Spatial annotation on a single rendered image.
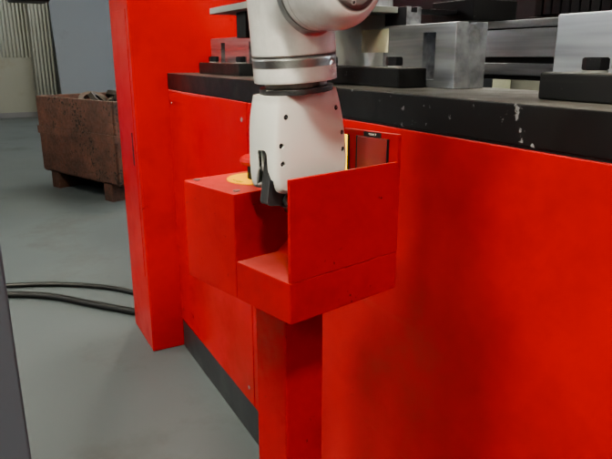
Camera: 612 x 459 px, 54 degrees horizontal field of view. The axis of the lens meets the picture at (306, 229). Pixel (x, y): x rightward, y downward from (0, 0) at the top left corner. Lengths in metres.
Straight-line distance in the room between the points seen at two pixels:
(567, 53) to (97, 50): 9.66
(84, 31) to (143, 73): 8.43
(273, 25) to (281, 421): 0.47
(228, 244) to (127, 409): 1.15
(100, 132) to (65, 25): 6.17
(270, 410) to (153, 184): 1.20
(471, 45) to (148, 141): 1.15
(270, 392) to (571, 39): 0.55
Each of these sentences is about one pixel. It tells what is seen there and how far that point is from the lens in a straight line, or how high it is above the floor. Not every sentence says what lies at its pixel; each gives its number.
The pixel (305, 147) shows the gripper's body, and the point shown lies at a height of 0.83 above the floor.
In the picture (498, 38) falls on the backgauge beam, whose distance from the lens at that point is 1.23.
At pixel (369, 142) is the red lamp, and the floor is 0.83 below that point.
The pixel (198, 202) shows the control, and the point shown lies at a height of 0.76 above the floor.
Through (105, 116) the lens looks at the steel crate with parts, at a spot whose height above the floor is 0.56.
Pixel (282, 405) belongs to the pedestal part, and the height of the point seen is 0.51.
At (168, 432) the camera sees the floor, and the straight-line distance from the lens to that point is 1.67.
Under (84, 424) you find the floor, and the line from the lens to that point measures 1.75.
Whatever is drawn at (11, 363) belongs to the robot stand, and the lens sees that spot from 0.52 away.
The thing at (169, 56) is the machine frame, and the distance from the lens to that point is 1.88.
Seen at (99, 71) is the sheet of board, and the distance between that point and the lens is 10.20.
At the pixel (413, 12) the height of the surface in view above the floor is 0.99.
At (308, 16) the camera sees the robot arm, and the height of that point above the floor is 0.95.
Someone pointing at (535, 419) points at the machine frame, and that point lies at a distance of 0.75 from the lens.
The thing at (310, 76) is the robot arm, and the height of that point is 0.90.
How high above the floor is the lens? 0.92
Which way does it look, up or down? 16 degrees down
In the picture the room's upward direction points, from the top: straight up
